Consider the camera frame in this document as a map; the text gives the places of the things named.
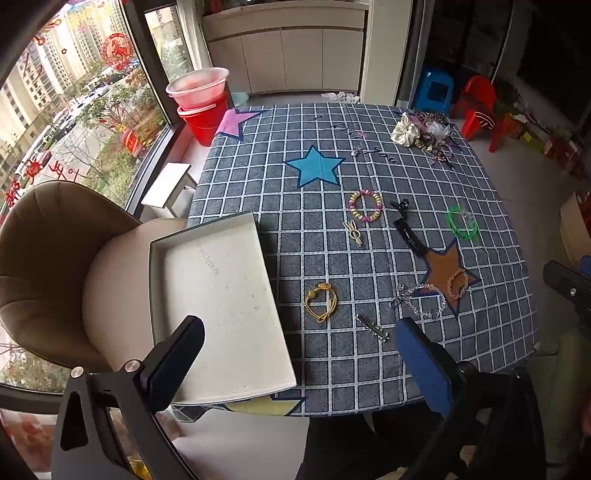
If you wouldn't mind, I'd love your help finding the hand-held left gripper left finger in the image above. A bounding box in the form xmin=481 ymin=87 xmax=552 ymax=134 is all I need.
xmin=51 ymin=315 xmax=206 ymax=480

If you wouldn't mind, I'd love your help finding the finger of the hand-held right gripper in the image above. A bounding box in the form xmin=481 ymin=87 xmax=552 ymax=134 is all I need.
xmin=542 ymin=260 xmax=591 ymax=308

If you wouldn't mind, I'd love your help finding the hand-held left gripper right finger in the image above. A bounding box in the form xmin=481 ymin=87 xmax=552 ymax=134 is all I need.
xmin=394 ymin=316 xmax=548 ymax=480

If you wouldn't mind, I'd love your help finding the silver metal hair clip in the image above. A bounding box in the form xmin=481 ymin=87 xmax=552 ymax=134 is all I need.
xmin=355 ymin=314 xmax=391 ymax=342

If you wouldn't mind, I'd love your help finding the white shallow box tray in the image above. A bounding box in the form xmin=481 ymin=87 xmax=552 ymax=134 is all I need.
xmin=148 ymin=211 xmax=297 ymax=407

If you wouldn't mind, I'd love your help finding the clear crystal bead bracelet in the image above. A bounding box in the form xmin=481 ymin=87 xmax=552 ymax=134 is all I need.
xmin=392 ymin=282 xmax=448 ymax=320

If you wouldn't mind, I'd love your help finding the brown braided bracelet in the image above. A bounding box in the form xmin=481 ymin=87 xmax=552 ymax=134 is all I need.
xmin=445 ymin=268 xmax=469 ymax=298

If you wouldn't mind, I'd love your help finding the gold cord hair tie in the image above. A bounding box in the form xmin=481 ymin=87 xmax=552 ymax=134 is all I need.
xmin=304 ymin=284 xmax=338 ymax=324

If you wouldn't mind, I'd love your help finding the green translucent bangle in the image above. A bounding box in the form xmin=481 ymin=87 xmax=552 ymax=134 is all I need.
xmin=446 ymin=205 xmax=479 ymax=241

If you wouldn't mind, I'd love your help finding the black scalloped hair clip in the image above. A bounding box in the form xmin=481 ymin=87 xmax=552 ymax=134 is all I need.
xmin=394 ymin=213 xmax=438 ymax=256

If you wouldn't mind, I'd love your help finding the gold rabbit hair clip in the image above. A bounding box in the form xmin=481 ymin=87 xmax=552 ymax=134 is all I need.
xmin=342 ymin=220 xmax=364 ymax=248

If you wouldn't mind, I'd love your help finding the pink yellow beaded bracelet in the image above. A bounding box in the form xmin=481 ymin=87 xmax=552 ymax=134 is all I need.
xmin=348 ymin=189 xmax=384 ymax=223

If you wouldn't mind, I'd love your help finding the cardboard box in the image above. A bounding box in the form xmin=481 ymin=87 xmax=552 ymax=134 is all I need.
xmin=560 ymin=191 xmax=591 ymax=259

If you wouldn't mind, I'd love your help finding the pile of colourful boxes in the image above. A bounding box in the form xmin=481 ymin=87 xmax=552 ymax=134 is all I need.
xmin=503 ymin=115 xmax=587 ymax=178

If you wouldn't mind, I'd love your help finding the beige upholstered chair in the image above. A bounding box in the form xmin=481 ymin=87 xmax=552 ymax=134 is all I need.
xmin=0 ymin=181 xmax=190 ymax=372

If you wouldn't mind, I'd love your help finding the white low stool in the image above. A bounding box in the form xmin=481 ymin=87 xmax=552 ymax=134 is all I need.
xmin=141 ymin=162 xmax=197 ymax=217

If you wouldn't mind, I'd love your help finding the blue checkered star tablecloth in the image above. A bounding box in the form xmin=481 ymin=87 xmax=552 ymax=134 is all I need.
xmin=172 ymin=104 xmax=541 ymax=423

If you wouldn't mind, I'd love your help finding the pile of hair accessories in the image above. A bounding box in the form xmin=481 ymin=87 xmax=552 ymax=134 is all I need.
xmin=406 ymin=110 xmax=462 ymax=167

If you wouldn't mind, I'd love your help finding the red plastic chair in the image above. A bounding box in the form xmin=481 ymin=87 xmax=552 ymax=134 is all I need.
xmin=461 ymin=75 xmax=504 ymax=153

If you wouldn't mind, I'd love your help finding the cream satin scrunchie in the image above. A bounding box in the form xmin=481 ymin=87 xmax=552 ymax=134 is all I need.
xmin=392 ymin=113 xmax=423 ymax=147

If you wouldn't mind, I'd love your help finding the red plastic bucket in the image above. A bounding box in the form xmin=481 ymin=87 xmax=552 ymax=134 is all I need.
xmin=177 ymin=90 xmax=230 ymax=147

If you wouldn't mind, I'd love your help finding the blue plastic stool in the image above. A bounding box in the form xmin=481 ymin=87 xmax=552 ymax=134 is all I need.
xmin=412 ymin=69 xmax=455 ymax=114

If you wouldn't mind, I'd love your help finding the red window decal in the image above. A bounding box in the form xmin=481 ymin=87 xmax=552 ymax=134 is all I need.
xmin=102 ymin=33 xmax=131 ymax=70

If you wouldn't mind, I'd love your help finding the white cabinet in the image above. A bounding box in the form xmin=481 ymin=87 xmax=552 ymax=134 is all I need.
xmin=203 ymin=9 xmax=370 ymax=95

